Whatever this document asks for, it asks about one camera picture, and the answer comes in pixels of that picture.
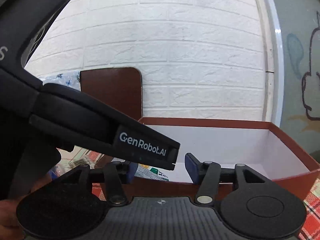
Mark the person's hand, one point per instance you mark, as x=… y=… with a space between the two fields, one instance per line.
x=10 y=229

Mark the floral plastic bag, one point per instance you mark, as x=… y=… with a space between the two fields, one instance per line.
x=69 y=79

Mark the patterned packet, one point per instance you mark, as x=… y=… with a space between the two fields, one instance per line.
x=148 y=172

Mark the brown cardboard shoe box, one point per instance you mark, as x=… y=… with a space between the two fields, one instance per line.
x=260 y=145

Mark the red plaid bed sheet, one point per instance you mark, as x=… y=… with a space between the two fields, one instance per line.
x=310 y=228

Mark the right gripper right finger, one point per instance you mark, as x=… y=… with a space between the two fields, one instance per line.
x=206 y=175

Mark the white door frame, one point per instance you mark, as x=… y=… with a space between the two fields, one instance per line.
x=273 y=61

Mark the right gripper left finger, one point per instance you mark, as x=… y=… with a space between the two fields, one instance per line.
x=116 y=174

